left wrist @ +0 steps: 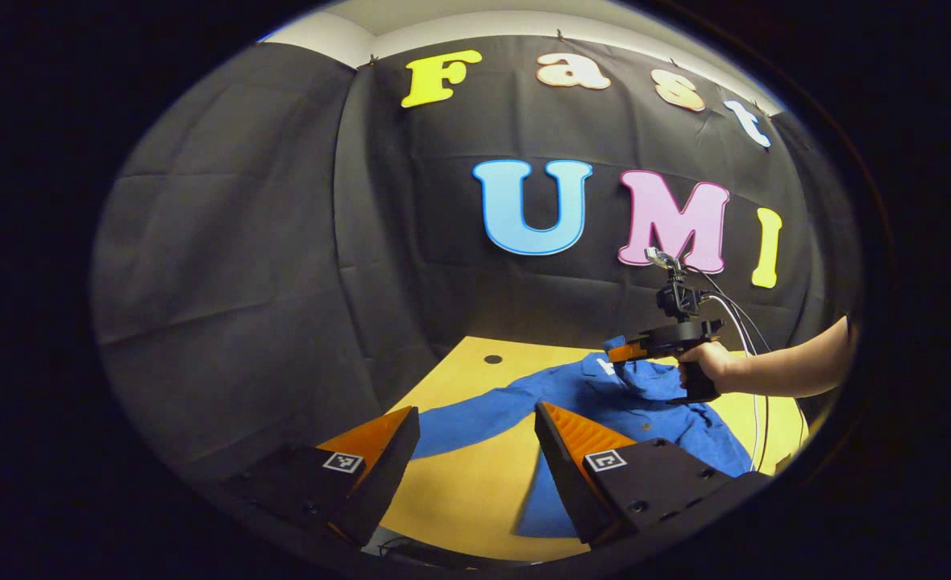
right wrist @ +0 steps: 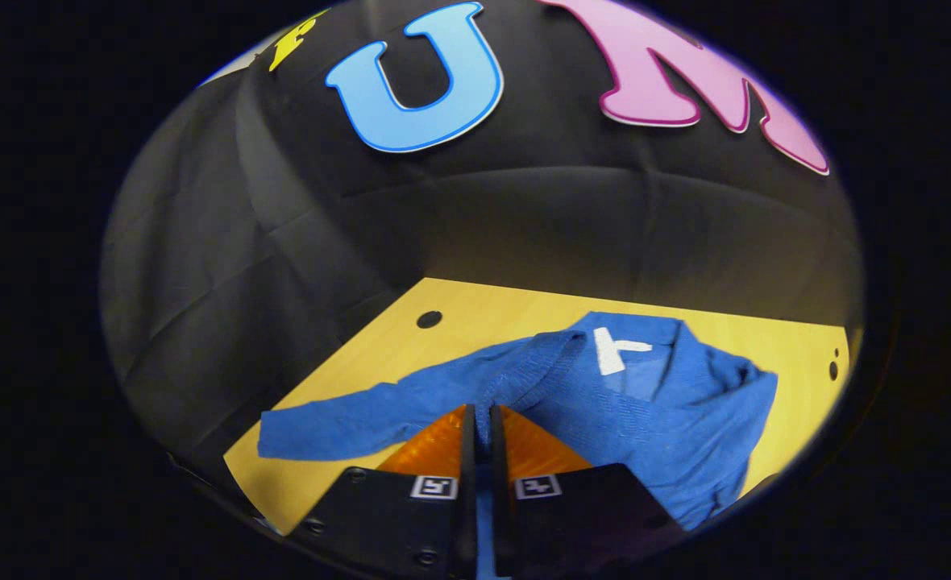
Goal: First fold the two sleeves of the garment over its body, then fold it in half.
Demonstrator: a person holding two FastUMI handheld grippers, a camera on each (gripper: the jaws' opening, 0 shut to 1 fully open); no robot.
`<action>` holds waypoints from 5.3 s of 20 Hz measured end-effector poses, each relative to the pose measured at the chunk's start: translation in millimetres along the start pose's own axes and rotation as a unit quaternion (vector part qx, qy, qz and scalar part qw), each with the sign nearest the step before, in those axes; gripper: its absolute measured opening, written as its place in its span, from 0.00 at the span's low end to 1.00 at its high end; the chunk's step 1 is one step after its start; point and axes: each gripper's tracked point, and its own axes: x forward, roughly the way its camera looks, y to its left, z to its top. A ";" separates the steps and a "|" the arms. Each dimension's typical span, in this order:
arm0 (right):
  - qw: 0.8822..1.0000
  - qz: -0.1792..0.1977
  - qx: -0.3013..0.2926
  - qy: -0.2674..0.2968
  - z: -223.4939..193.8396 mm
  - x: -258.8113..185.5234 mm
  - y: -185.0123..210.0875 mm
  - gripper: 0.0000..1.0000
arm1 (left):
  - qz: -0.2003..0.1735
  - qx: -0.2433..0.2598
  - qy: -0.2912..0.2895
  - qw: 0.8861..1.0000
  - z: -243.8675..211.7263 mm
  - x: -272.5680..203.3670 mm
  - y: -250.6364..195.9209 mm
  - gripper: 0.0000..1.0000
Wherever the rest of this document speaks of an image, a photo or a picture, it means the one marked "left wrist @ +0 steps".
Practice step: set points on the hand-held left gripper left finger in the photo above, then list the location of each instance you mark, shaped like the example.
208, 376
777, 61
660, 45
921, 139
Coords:
391, 467

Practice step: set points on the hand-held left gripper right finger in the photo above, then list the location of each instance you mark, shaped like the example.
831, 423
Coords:
560, 467

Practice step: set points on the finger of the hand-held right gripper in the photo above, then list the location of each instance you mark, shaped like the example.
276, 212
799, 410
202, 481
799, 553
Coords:
627, 352

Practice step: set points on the blue button shirt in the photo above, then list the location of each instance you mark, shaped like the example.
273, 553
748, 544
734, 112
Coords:
653, 403

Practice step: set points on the black backdrop cloth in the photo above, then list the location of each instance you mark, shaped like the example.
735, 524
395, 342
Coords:
282, 242

